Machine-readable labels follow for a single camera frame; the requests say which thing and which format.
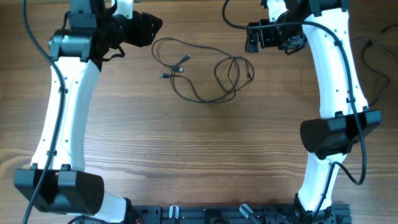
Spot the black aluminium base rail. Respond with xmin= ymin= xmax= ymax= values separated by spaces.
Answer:
xmin=130 ymin=203 xmax=352 ymax=224

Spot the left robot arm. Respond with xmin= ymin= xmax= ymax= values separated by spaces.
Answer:
xmin=14 ymin=1 xmax=162 ymax=223

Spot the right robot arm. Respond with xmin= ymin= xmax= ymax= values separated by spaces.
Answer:
xmin=245 ymin=1 xmax=381 ymax=221

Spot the black usb cable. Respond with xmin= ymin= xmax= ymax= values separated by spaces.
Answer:
xmin=159 ymin=55 xmax=256 ymax=102
xmin=351 ymin=24 xmax=398 ymax=108
xmin=151 ymin=37 xmax=240 ymax=104

